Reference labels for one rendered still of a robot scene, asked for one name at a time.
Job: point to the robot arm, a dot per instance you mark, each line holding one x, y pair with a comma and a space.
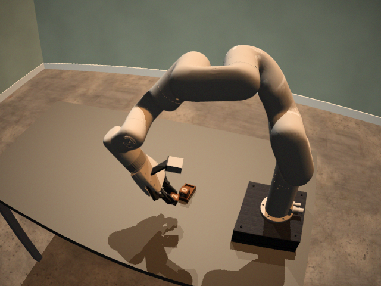
238, 79

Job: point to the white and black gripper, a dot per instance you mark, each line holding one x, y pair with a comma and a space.
152, 185

